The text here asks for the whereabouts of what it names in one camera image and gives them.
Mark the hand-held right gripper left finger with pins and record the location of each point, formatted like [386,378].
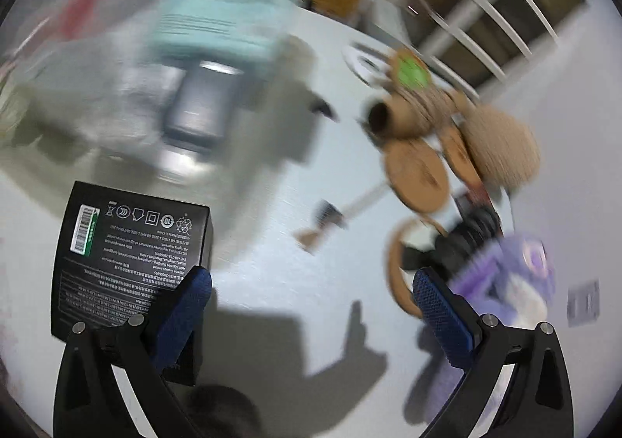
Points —
[182,316]

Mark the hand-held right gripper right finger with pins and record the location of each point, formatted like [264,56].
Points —
[444,316]

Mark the black printed box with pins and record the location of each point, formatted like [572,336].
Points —
[126,243]

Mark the plain cork coaster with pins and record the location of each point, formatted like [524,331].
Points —
[415,175]

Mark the clear plastic storage container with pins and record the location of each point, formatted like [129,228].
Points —
[73,93]

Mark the teal wet wipes packet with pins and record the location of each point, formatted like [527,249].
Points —
[218,15]

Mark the black ribbed cylinder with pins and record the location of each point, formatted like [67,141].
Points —
[466,239]

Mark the cork coaster with dark print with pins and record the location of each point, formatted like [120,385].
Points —
[457,156]

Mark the twine spool on cardboard tube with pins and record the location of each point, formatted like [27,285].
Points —
[408,115]

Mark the grey power bank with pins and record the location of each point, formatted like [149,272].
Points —
[199,103]

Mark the cork coaster with green cactus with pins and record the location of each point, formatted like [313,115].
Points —
[410,73]

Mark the clear adhesive wall hook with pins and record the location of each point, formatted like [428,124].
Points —
[583,302]

